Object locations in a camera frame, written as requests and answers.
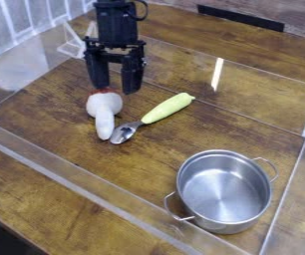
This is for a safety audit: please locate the white toy mushroom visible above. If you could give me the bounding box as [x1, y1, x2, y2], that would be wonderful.
[87, 88, 124, 140]

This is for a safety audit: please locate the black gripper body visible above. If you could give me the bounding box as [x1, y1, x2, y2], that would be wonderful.
[83, 0, 148, 69]

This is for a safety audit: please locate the green handled metal spoon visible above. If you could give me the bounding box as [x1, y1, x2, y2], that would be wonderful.
[111, 93, 195, 144]

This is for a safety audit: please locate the black strip on wall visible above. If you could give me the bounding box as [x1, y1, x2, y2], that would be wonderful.
[197, 4, 285, 32]

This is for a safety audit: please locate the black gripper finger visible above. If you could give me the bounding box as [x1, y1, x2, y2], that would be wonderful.
[122, 62, 144, 95]
[86, 54, 110, 89]

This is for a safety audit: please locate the stainless steel pot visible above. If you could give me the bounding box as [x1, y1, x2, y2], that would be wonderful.
[163, 149, 278, 235]

